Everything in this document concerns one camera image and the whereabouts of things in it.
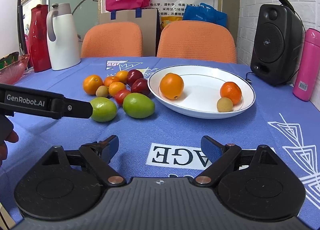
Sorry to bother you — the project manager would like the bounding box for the blue patterned tablecloth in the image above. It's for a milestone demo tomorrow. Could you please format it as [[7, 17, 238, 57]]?
[[1, 57, 319, 229]]

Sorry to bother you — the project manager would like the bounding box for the orange chair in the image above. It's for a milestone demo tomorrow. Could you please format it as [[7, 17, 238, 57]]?
[[81, 22, 143, 58], [157, 21, 237, 63]]

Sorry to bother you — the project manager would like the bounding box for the pink thermos bottle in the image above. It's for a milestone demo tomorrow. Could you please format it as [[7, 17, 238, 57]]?
[[293, 28, 320, 101]]

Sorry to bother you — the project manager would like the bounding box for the small orange kumquat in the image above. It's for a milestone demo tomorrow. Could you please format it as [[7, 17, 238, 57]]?
[[108, 82, 126, 97], [116, 70, 128, 84]]

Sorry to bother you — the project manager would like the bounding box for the dark red plum front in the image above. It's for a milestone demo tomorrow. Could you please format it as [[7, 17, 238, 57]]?
[[131, 78, 150, 96]]

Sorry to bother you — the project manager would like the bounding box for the person's left hand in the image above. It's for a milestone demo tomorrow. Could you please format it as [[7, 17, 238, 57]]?
[[0, 130, 19, 165]]

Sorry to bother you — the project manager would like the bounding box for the red cherry tomato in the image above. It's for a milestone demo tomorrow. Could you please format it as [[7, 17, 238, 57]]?
[[114, 89, 131, 106]]

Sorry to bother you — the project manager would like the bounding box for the white ceramic plate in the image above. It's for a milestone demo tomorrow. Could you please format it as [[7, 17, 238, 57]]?
[[148, 65, 256, 119]]

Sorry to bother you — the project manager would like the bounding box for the small orange kumquat back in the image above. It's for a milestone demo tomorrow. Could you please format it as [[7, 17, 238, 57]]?
[[116, 70, 128, 84]]

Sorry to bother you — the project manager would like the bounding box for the yellow package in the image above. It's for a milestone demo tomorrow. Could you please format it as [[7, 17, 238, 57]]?
[[160, 16, 183, 30]]

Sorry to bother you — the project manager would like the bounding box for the dark red plum back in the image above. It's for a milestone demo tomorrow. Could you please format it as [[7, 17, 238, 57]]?
[[127, 69, 144, 87]]

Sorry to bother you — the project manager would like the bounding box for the white thermos jug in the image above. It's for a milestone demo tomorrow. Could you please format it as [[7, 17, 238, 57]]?
[[47, 3, 81, 71]]

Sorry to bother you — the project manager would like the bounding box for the pink glass bowl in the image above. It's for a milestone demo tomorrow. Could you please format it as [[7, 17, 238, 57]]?
[[0, 51, 29, 85]]

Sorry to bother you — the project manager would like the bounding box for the dark orange mandarin in plate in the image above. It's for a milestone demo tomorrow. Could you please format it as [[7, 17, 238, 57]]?
[[220, 82, 242, 105]]

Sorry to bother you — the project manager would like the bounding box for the left orange chair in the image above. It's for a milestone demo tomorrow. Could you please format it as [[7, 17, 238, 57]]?
[[81, 22, 143, 58]]

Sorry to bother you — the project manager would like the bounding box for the small orange kumquat front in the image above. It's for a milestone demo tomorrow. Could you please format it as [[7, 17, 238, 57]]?
[[108, 82, 126, 97]]

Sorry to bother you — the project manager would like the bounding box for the small tan longan in plate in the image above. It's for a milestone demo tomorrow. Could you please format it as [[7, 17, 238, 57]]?
[[216, 97, 233, 113]]

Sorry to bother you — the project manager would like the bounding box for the black speaker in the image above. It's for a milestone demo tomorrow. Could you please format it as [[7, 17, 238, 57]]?
[[250, 0, 304, 86]]

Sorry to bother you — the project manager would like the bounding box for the blue plastic bag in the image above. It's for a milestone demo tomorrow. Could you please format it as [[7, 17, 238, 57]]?
[[183, 3, 227, 27]]

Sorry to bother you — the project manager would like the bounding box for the small tan longan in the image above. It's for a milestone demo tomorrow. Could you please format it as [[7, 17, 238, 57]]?
[[216, 97, 233, 113], [95, 86, 109, 97]]

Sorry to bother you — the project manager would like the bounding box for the brown paper bag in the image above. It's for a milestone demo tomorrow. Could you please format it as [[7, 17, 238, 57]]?
[[98, 9, 161, 57]]

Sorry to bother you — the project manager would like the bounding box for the right orange chair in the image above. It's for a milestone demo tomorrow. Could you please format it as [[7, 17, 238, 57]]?
[[157, 21, 237, 63]]

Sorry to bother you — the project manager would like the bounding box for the dark red plum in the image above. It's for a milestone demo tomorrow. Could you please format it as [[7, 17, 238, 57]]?
[[131, 78, 150, 96], [127, 69, 144, 87]]

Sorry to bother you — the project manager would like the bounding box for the small mandarin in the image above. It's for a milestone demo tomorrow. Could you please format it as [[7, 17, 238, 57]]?
[[104, 76, 120, 87]]

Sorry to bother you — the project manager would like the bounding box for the large orange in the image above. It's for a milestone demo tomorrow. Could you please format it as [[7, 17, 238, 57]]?
[[159, 73, 184, 100], [82, 75, 104, 95]]

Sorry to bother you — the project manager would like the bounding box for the large orange in plate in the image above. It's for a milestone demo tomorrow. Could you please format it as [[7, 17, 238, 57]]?
[[159, 73, 184, 100]]

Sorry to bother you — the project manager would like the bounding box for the green fruit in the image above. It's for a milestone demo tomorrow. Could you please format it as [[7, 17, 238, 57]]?
[[90, 97, 117, 122], [123, 93, 155, 119]]

